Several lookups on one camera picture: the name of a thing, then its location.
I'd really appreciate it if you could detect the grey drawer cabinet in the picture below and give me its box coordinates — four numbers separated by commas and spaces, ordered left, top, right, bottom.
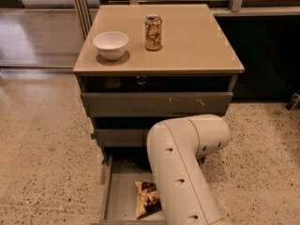
74, 5, 244, 155

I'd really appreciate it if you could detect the small dark floor object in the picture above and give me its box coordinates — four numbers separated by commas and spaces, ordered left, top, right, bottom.
286, 93, 300, 111

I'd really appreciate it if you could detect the white ceramic bowl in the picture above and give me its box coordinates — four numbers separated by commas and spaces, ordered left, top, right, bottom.
93, 31, 128, 61

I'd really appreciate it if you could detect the bottom open grey drawer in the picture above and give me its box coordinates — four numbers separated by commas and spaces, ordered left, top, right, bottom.
91, 147, 166, 225

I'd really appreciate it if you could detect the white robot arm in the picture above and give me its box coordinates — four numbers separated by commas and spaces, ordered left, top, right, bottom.
146, 114, 230, 225

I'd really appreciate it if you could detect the top grey drawer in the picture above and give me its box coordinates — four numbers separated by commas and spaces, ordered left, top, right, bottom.
81, 92, 233, 117

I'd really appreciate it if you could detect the middle grey drawer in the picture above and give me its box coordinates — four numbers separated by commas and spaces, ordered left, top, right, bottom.
95, 129, 148, 147

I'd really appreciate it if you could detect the gold soda can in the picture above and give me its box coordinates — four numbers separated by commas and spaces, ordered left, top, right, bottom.
144, 14, 162, 51

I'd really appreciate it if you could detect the brown chip bag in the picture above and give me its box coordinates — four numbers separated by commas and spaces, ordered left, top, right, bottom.
135, 181, 162, 219

